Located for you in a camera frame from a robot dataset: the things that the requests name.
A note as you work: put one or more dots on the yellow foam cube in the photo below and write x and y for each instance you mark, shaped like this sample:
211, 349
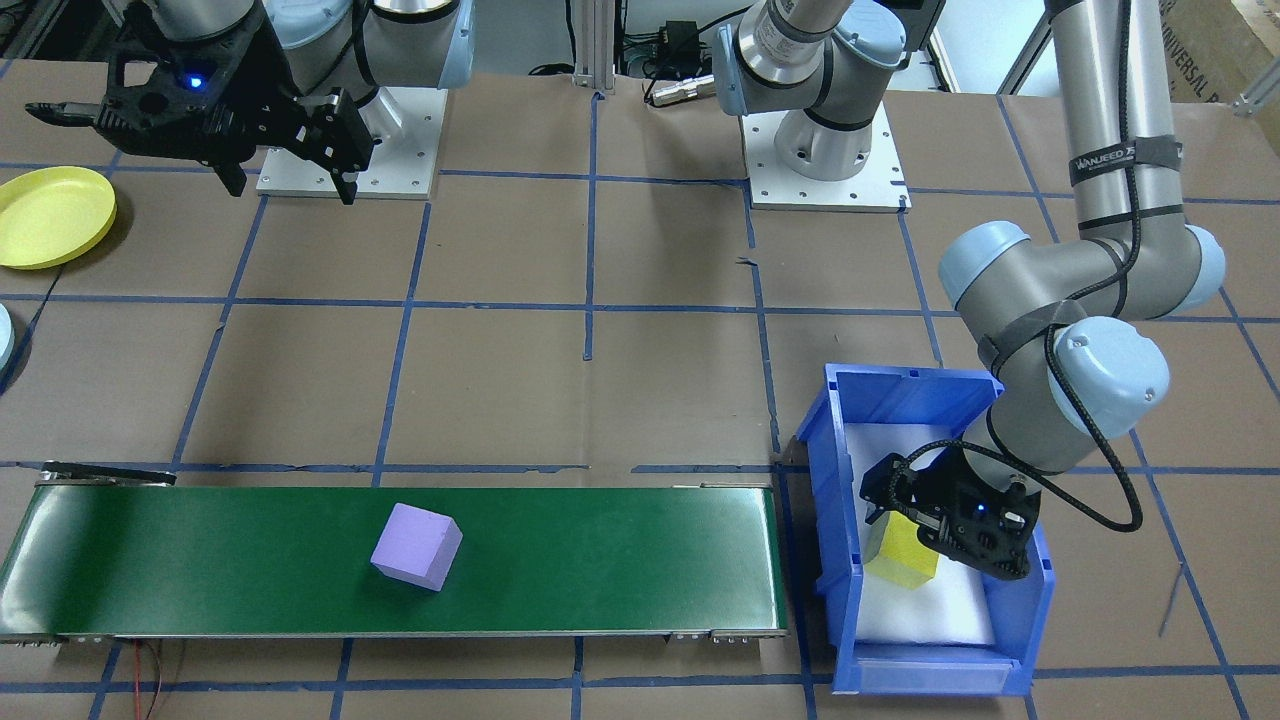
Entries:
905, 560

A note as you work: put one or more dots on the purple foam cube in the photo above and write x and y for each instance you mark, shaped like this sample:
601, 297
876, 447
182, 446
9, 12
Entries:
415, 545

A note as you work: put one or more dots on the yellow plastic plate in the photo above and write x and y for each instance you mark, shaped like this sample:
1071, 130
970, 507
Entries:
50, 215

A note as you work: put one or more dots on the light blue plastic plate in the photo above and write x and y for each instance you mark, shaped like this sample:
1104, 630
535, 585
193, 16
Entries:
5, 335

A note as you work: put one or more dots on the blue plastic storage bin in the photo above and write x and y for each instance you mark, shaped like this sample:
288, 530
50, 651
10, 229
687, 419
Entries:
830, 480

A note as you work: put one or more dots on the white foam pad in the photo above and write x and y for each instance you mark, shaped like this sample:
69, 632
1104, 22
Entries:
920, 615

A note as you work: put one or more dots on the green conveyor belt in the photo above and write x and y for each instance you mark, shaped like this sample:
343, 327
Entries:
600, 560

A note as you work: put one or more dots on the silver metal cylinder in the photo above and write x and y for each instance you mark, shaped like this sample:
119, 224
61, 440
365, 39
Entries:
680, 90

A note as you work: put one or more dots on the small black adapter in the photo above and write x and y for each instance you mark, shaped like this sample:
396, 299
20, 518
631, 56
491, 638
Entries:
680, 38

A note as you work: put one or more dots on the brown cardboard box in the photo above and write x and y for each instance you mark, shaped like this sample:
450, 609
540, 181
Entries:
1230, 40

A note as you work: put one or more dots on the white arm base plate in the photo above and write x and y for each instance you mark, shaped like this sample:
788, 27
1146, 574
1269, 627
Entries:
770, 195
410, 150

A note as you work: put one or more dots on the aluminium extrusion post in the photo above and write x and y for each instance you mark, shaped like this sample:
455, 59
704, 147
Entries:
590, 45

